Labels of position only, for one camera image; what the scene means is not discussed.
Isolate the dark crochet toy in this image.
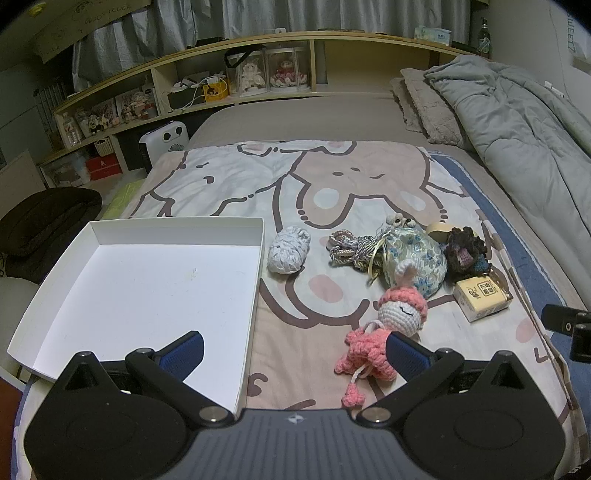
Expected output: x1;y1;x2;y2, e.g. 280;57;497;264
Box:
444;227;492;280

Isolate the beige tape roll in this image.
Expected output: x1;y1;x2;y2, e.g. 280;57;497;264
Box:
426;222;455;243

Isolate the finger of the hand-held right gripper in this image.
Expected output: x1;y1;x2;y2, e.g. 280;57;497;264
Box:
541;304;591;363

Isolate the beige bed mattress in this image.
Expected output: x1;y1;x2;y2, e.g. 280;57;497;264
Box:
187;95;591;324

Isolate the wooden headboard shelf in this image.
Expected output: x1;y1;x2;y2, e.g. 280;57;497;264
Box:
39;31;476;188

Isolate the beige pillow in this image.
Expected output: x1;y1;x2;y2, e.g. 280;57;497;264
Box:
399;68;468;145
389;78;423;134

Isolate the red box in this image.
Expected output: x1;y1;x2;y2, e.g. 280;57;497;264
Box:
87;157;124;182

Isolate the light green cloth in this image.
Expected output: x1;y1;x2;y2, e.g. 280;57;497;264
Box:
99;180;147;221

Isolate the figurine picture card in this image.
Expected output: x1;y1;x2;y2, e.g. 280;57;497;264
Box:
115;88;160;121
74;98;118;137

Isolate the white electric heater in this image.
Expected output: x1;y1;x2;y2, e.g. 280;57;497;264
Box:
139;121;191;172

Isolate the dark storage box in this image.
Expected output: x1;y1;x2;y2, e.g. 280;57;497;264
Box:
167;88;204;113

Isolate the white grey knitted ball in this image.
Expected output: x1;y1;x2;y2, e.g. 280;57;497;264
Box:
268;225;312;276

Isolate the yellow container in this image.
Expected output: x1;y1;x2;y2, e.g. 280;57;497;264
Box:
202;78;229;102

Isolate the dark brown cushion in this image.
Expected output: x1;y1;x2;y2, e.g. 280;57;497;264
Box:
0;187;103;283

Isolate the clear doll display case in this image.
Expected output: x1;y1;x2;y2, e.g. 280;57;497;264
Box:
264;46;311;93
228;50;267;97

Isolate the clear storage bin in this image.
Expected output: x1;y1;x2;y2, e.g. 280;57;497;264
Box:
39;154;90;189

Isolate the pink crochet doll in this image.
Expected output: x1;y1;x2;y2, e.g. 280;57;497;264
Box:
335;259;428;408

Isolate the printed cartoon blanket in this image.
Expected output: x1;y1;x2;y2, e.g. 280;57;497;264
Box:
18;140;583;480

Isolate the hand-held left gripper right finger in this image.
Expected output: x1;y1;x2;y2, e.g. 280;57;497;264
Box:
358;330;539;425

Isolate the braided cord bundle with tassel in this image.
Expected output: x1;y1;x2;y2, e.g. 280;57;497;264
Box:
328;229;386;273

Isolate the small cream box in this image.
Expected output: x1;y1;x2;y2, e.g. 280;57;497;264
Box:
452;274;513;323

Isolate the grey duvet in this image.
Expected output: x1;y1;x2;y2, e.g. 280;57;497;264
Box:
424;54;591;296

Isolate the tissue box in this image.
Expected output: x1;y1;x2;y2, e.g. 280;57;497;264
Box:
413;27;452;45

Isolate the floral drawstring pouch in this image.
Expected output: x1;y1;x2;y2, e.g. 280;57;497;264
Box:
369;228;448;303

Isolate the white shallow cardboard box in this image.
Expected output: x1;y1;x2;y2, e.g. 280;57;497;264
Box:
7;217;265;418

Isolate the grey curtain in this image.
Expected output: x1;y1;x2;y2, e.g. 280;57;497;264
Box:
71;0;472;93

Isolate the green glass bottle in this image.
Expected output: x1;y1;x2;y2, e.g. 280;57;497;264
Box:
475;17;492;58

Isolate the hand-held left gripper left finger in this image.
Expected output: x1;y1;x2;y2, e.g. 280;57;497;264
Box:
55;330;235;424

